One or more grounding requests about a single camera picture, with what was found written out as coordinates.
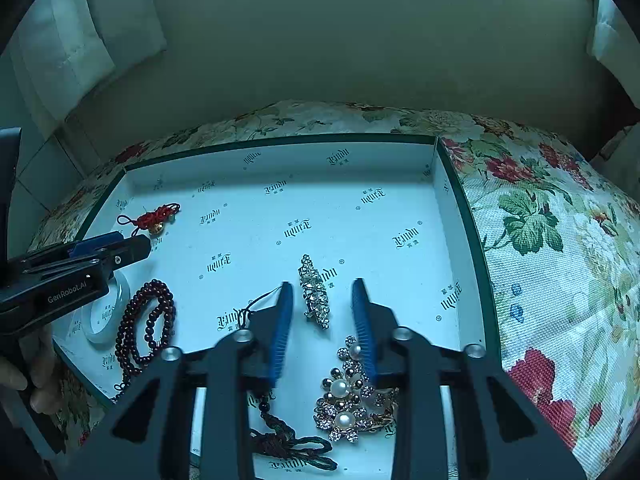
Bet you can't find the floral tablecloth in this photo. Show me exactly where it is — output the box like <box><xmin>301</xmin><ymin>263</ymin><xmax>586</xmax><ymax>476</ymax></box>
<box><xmin>27</xmin><ymin>99</ymin><xmax>640</xmax><ymax>480</ymax></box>

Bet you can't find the rhinestone hair clip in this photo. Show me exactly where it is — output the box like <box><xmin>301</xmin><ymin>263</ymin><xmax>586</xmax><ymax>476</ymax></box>
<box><xmin>298</xmin><ymin>254</ymin><xmax>331</xmax><ymax>331</ymax></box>

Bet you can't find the red knot charm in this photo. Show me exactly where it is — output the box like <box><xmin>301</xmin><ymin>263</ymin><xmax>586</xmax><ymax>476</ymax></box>
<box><xmin>116</xmin><ymin>202</ymin><xmax>182</xmax><ymax>237</ymax></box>

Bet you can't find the white curtain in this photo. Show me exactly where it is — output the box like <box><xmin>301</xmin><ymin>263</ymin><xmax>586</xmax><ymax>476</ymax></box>
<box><xmin>587</xmin><ymin>0</ymin><xmax>640</xmax><ymax>76</ymax></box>
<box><xmin>10</xmin><ymin>0</ymin><xmax>168</xmax><ymax>126</ymax></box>

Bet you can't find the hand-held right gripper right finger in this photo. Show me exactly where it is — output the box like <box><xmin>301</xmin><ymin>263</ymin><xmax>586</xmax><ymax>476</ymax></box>
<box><xmin>351</xmin><ymin>278</ymin><xmax>588</xmax><ymax>480</ymax></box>

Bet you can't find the white jade bangle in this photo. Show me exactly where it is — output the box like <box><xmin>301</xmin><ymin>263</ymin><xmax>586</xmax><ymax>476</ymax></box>
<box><xmin>82</xmin><ymin>272</ymin><xmax>132</xmax><ymax>346</ymax></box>

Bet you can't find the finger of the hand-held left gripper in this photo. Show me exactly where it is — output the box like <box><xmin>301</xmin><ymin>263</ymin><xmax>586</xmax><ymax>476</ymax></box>
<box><xmin>0</xmin><ymin>232</ymin><xmax>125</xmax><ymax>286</ymax></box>
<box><xmin>30</xmin><ymin>235</ymin><xmax>152</xmax><ymax>291</ymax></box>

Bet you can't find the person's left hand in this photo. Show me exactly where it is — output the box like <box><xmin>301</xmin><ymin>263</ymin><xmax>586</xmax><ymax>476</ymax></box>
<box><xmin>0</xmin><ymin>327</ymin><xmax>63</xmax><ymax>413</ymax></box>

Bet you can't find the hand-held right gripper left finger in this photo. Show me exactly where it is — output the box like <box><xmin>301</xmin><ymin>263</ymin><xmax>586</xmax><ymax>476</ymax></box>
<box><xmin>60</xmin><ymin>281</ymin><xmax>294</xmax><ymax>480</ymax></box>

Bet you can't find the dark red bead bracelet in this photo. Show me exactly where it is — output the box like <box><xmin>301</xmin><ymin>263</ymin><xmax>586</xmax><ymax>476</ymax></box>
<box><xmin>111</xmin><ymin>280</ymin><xmax>177</xmax><ymax>403</ymax></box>

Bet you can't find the white printed box tray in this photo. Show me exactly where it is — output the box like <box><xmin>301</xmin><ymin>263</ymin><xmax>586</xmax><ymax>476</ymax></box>
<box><xmin>52</xmin><ymin>132</ymin><xmax>502</xmax><ymax>480</ymax></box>

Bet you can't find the pearl rhinestone brooch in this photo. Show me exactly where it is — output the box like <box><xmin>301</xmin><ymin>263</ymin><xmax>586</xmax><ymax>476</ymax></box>
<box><xmin>313</xmin><ymin>335</ymin><xmax>401</xmax><ymax>445</ymax></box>

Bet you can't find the dark tassel pendant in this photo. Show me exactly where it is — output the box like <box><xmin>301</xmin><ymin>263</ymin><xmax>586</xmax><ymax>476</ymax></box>
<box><xmin>235</xmin><ymin>285</ymin><xmax>341</xmax><ymax>472</ymax></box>

